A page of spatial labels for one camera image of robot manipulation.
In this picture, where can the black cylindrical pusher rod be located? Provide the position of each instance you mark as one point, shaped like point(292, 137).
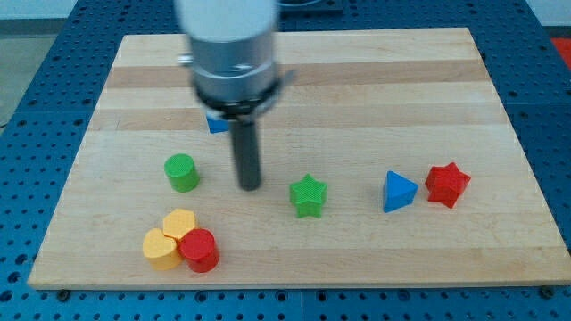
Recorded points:
point(246, 154)

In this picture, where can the green star block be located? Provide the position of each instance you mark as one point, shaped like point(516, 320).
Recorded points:
point(308, 196)

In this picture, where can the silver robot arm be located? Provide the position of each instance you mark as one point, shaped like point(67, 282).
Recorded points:
point(234, 70)

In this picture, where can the blue block behind arm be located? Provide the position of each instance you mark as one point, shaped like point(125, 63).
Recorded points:
point(216, 124)

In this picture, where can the red star block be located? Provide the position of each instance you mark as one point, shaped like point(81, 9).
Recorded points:
point(445, 184)

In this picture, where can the green cylinder block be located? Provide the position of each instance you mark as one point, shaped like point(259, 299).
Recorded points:
point(181, 172)

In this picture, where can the red cylinder block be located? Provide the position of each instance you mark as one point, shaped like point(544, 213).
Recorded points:
point(199, 249)

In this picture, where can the yellow heart block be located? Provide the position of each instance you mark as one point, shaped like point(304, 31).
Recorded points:
point(161, 251)

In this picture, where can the wooden board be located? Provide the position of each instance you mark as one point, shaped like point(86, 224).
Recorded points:
point(362, 103)

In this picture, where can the blue triangle block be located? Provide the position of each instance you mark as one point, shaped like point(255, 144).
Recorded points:
point(398, 192)

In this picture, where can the red object at edge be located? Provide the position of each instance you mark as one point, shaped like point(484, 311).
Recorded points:
point(563, 46)

